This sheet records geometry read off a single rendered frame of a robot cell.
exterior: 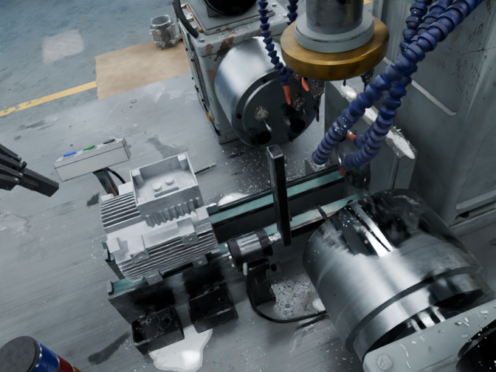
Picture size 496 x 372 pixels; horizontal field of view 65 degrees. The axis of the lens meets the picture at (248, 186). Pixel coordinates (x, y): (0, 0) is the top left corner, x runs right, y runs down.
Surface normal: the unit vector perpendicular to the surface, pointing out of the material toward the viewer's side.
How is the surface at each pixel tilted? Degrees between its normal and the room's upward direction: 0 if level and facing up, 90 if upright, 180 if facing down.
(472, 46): 90
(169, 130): 0
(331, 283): 62
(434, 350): 0
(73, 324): 0
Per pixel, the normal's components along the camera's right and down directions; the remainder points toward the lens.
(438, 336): -0.14, -0.66
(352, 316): -0.89, -0.02
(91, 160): 0.22, 0.28
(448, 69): -0.94, 0.33
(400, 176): 0.32, 0.68
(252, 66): -0.40, -0.54
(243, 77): -0.61, -0.39
